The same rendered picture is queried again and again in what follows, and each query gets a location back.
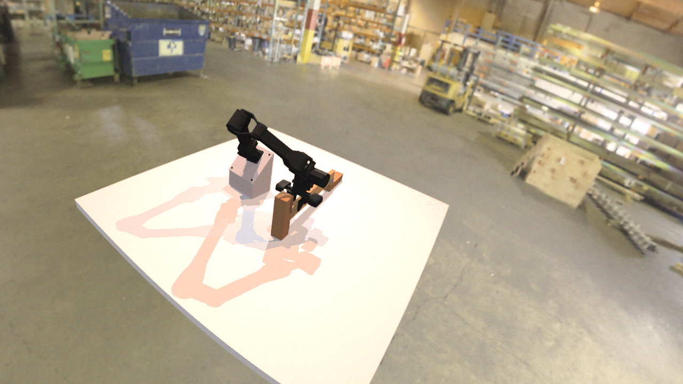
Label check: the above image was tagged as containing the long tan bar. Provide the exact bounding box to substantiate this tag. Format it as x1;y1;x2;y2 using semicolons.
290;169;336;219

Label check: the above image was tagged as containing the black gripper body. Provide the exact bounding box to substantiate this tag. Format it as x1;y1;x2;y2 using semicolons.
275;177;323;207

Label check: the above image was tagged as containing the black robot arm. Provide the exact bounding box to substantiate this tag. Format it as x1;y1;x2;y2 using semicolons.
226;109;330;191

